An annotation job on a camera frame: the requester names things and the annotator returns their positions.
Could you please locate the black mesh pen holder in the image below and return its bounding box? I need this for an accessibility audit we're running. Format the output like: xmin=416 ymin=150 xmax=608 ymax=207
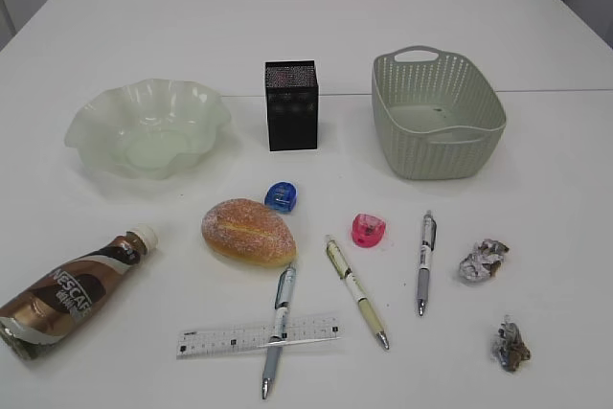
xmin=264 ymin=60 xmax=319 ymax=151

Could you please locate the clear plastic ruler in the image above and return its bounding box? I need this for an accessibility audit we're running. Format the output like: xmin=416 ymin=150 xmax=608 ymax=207
xmin=175 ymin=314 xmax=343 ymax=359

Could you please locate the dark paper ball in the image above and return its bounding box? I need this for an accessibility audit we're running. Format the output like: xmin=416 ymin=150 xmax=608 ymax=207
xmin=490 ymin=315 xmax=532 ymax=373

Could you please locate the pale green plastic basket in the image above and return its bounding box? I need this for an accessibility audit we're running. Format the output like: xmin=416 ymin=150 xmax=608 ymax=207
xmin=372 ymin=45 xmax=507 ymax=180

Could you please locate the blue pencil sharpener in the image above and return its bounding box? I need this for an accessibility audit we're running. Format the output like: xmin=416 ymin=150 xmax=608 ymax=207
xmin=263 ymin=181 xmax=298 ymax=214

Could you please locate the white paper ball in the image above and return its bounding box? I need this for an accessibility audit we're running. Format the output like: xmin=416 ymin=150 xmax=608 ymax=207
xmin=458 ymin=239 xmax=510 ymax=284

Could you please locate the blue grip ballpoint pen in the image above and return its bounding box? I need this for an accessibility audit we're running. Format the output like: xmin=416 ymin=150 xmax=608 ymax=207
xmin=261 ymin=263 xmax=297 ymax=400

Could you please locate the cream grip ballpoint pen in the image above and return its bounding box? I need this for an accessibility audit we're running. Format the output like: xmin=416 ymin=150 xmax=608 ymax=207
xmin=325 ymin=235 xmax=390 ymax=351

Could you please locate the pale green wavy glass plate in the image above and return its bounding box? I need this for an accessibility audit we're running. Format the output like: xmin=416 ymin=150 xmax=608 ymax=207
xmin=64 ymin=79 xmax=231 ymax=180

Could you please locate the pink pencil sharpener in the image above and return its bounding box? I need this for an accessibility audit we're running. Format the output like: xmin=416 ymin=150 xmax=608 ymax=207
xmin=352 ymin=214 xmax=386 ymax=248

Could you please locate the brown Nescafe coffee bottle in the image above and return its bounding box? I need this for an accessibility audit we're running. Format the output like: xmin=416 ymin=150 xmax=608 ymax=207
xmin=1 ymin=224 xmax=158 ymax=360

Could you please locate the sugared bread roll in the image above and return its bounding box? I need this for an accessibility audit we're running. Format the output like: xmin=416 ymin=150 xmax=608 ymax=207
xmin=201 ymin=198 xmax=298 ymax=267

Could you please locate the grey grip ballpoint pen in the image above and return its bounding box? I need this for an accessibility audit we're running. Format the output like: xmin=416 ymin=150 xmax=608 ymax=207
xmin=416 ymin=210 xmax=437 ymax=317

